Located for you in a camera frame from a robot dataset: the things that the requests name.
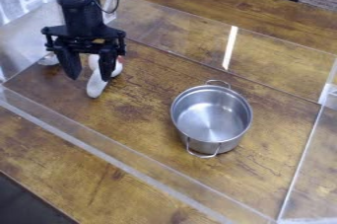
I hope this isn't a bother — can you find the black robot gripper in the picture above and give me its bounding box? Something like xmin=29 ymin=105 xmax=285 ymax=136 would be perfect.
xmin=41 ymin=0 xmax=127 ymax=81

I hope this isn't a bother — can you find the white plush mushroom red cap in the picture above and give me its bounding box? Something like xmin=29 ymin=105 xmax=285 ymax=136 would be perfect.
xmin=85 ymin=54 xmax=124 ymax=98

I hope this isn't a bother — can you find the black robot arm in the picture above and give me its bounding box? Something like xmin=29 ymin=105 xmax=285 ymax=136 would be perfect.
xmin=41 ymin=0 xmax=127 ymax=81

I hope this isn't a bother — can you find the silver steel pot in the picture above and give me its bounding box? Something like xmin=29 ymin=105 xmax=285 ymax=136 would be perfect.
xmin=169 ymin=80 xmax=253 ymax=159

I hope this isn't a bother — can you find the spoon with green handle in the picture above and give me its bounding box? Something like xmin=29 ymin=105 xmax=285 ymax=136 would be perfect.
xmin=39 ymin=53 xmax=59 ymax=66

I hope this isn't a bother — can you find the clear acrylic barrier front wall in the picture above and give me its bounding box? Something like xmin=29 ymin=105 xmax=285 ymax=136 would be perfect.
xmin=0 ymin=85 xmax=277 ymax=224

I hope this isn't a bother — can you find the clear acrylic right wall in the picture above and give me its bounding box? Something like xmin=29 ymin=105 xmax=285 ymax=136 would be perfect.
xmin=277 ymin=59 xmax=337 ymax=224

